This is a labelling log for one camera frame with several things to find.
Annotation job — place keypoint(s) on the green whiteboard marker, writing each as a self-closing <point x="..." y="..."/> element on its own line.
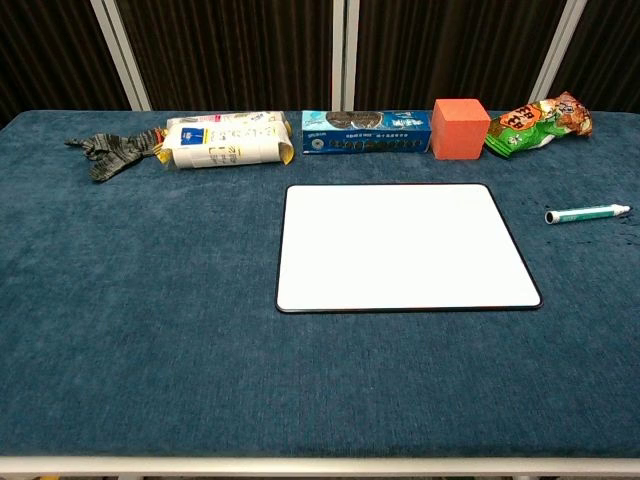
<point x="582" y="215"/>

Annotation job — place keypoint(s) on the white drawing board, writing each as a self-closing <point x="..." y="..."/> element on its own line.
<point x="405" y="247"/>

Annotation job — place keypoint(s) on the blue cookie box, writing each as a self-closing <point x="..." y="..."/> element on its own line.
<point x="365" y="132"/>

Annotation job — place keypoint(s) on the white yellow snack package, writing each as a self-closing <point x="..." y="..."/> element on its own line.
<point x="225" y="142"/>

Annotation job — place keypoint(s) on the orange foam cube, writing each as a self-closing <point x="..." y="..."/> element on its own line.
<point x="457" y="130"/>

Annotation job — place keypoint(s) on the blue table cloth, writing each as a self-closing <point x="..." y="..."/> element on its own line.
<point x="150" y="300"/>

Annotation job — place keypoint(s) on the grey striped sock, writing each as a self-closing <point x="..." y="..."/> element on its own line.
<point x="112" y="147"/>

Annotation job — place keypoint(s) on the green snack bag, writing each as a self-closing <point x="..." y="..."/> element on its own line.
<point x="537" y="125"/>

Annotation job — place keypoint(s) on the white curtain frame post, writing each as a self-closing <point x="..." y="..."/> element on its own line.
<point x="345" y="52"/>
<point x="557" y="50"/>
<point x="120" y="52"/>

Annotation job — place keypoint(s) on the white table frame rail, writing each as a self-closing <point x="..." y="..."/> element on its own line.
<point x="300" y="466"/>

